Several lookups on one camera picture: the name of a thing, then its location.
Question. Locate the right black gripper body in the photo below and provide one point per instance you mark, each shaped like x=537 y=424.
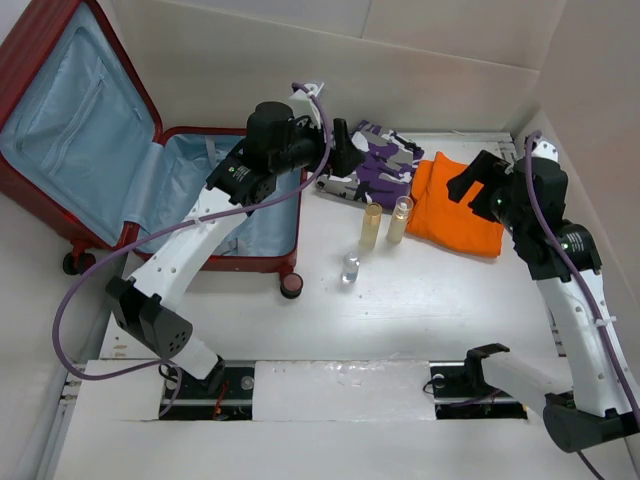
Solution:
x=506 y=210

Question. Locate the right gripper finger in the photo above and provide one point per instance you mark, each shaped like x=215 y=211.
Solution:
x=481 y=206
x=486 y=169

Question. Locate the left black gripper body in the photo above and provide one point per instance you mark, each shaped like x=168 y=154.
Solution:
x=306 y=149

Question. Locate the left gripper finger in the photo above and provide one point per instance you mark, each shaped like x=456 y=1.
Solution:
x=345 y=160
x=341 y=135

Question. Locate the purple camouflage garment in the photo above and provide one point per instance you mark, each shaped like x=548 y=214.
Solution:
x=390 y=162

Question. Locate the orange garment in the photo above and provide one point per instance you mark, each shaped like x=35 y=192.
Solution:
x=444 y=222

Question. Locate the amber bottle gold cap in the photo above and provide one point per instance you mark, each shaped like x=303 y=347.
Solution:
x=370 y=225

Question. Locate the pale yellow clear-cap bottle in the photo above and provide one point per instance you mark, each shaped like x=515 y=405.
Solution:
x=399 y=219

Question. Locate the small clear bottle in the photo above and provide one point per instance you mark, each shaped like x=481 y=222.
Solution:
x=350 y=268

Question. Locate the red hard-shell suitcase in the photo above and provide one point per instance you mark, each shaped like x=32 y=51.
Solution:
x=83 y=147

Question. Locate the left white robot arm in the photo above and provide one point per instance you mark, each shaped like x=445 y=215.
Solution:
x=145 y=304

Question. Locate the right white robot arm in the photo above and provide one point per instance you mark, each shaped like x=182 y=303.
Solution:
x=592 y=407

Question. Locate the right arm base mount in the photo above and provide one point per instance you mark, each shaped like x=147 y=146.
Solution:
x=455 y=398

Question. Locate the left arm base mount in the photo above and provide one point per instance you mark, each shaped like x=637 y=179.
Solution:
x=232 y=400

